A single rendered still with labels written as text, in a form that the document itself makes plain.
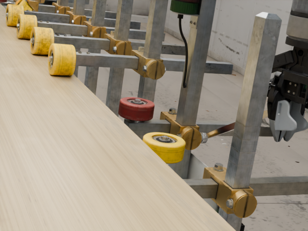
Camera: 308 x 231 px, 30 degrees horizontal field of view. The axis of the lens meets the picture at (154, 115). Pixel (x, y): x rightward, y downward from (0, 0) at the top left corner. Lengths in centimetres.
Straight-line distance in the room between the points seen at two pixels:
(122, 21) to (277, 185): 75
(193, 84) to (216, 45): 640
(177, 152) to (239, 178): 14
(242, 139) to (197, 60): 27
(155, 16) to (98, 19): 51
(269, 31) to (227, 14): 641
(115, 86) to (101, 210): 102
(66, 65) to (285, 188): 61
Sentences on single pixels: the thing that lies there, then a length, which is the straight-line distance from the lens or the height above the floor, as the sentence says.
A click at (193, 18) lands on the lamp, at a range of 127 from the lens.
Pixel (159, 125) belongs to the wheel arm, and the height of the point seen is 86.
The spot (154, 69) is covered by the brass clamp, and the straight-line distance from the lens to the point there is 148.
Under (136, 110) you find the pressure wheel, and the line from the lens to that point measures 127.
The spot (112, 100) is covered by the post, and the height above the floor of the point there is 78.
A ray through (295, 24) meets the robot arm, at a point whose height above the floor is 114.
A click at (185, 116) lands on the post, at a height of 89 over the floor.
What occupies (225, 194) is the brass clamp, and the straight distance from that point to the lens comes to 112.
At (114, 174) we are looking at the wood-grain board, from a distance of 89.
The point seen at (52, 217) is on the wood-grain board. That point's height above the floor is 90.
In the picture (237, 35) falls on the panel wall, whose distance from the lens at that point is 713.
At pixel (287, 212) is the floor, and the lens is 322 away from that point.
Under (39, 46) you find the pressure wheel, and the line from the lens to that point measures 169.
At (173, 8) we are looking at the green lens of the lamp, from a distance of 124.
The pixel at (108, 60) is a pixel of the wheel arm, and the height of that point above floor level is 95.
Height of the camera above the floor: 123
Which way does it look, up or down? 16 degrees down
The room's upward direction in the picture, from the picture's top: 8 degrees clockwise
